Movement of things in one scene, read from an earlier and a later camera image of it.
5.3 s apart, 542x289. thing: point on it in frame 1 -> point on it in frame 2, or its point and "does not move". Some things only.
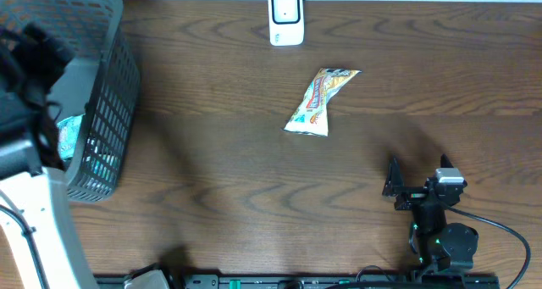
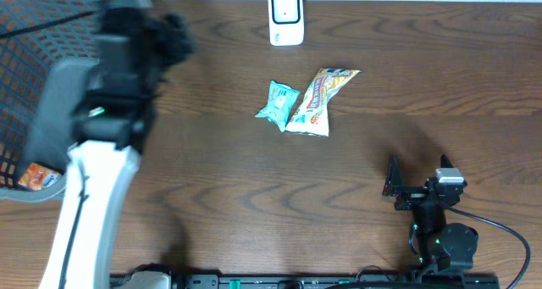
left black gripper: (27, 43) -> (138, 23)
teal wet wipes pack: (68, 130) -> (280, 101)
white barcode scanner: (286, 17) does not move
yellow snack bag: (311, 116) does not move
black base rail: (316, 281) does not move
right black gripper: (394, 186) does not move
